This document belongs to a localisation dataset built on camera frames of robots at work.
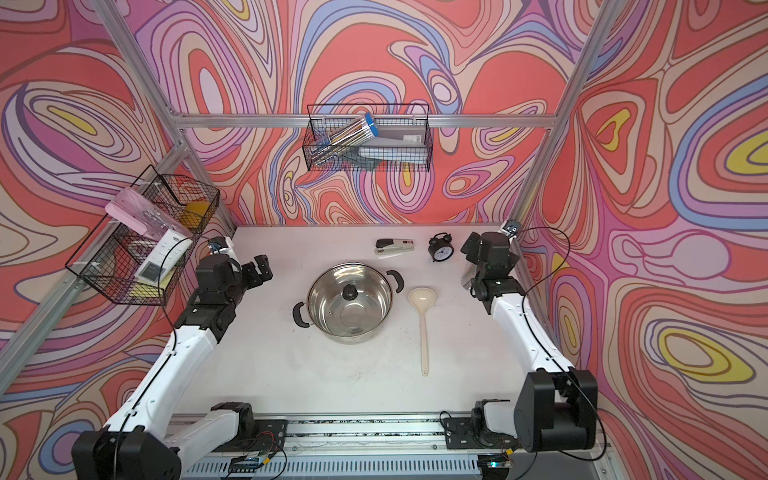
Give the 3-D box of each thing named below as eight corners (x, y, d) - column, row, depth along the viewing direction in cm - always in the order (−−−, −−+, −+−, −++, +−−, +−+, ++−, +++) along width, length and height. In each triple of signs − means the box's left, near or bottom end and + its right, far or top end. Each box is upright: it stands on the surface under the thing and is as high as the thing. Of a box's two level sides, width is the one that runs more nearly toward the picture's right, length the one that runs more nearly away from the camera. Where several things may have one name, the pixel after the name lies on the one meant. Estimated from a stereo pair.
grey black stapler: (375, 254, 113) (374, 246, 109) (375, 245, 116) (374, 237, 112) (413, 254, 113) (414, 246, 109) (413, 245, 116) (413, 237, 112)
